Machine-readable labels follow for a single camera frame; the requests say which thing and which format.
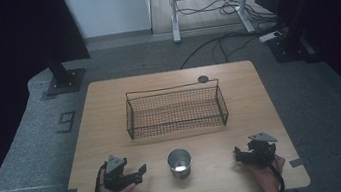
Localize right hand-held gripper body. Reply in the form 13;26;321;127
243;130;282;170

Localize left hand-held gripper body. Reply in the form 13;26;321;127
99;151;136;192

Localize person's right hand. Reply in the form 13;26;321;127
247;153;291;192

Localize metal cup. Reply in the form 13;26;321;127
165;146;195;182

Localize black round table grommet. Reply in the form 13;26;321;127
196;74;210;85

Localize white power strip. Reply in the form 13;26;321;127
257;29;284;44

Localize black curtain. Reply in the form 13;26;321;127
254;0;341;138
0;0;110;192

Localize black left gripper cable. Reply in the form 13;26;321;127
88;162;111;192

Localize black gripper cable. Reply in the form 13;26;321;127
265;156;287;192
88;162;111;192

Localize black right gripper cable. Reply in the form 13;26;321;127
265;156;287;192

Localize black wire mesh basket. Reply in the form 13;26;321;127
120;76;232;141

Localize black stand with base plate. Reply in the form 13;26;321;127
41;49;90;97
264;19;324;70

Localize black floor cables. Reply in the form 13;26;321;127
170;0;288;70

